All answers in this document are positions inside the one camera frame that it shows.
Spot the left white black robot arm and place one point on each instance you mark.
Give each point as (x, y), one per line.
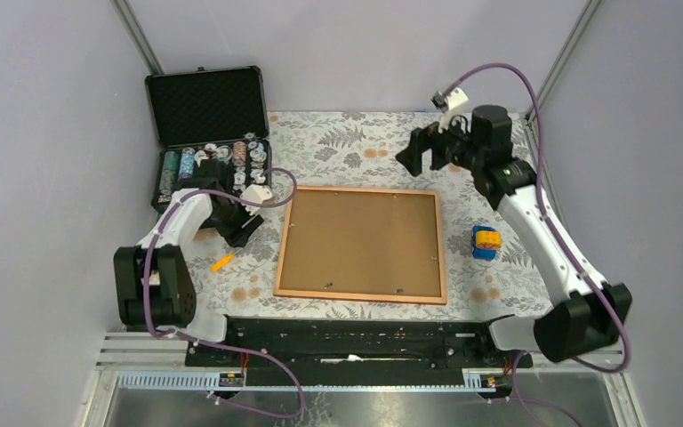
(155, 290)

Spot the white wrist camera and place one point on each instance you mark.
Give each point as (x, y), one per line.
(254, 196)
(450, 105)

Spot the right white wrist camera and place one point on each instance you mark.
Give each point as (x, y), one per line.
(450, 105)

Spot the floral table cloth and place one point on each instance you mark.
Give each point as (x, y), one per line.
(347, 149)

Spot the black poker chip case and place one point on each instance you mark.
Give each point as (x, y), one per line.
(212, 124)

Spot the aluminium rail frame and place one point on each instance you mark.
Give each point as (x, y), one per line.
(143, 362)

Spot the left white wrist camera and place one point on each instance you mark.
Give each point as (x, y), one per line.
(254, 196)

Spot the blue yellow toy block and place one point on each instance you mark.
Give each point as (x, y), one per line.
(485, 242)

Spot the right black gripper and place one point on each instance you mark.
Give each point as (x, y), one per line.
(421, 140)

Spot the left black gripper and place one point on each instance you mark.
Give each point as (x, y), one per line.
(239, 237)

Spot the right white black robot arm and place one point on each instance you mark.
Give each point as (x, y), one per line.
(587, 312)

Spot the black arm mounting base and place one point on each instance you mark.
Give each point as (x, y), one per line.
(344, 353)

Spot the orange wooden photo frame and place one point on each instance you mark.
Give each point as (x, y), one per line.
(363, 244)

